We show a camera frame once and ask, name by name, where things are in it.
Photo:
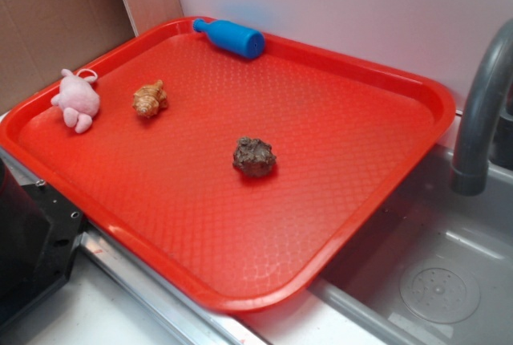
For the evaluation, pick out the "red plastic tray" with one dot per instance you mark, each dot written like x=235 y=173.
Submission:
x=345 y=133

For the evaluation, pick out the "grey toy sink basin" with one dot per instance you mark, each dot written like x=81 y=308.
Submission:
x=430 y=266

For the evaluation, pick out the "brown cardboard panel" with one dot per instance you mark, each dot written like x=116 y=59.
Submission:
x=40 y=37

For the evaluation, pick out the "tan conch seashell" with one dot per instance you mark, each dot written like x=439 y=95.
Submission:
x=150 y=99

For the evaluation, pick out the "grey toy faucet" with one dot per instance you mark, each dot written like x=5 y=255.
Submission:
x=485 y=130

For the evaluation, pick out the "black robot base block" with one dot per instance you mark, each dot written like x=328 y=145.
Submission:
x=40 y=232

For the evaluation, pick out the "brown lumpy rock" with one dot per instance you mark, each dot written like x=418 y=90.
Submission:
x=253 y=157

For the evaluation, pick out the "blue plastic bottle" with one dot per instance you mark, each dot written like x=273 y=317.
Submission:
x=232 y=37

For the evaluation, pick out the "pink plush bunny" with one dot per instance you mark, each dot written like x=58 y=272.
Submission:
x=77 y=99

